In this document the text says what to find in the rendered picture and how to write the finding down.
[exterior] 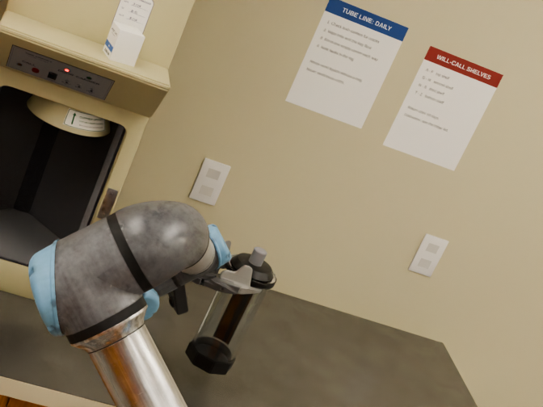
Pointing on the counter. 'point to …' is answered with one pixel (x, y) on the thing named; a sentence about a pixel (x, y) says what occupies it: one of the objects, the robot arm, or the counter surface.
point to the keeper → (107, 203)
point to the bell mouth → (68, 118)
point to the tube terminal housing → (77, 10)
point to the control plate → (32, 60)
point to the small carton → (124, 44)
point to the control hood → (87, 62)
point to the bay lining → (51, 166)
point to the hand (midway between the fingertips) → (245, 279)
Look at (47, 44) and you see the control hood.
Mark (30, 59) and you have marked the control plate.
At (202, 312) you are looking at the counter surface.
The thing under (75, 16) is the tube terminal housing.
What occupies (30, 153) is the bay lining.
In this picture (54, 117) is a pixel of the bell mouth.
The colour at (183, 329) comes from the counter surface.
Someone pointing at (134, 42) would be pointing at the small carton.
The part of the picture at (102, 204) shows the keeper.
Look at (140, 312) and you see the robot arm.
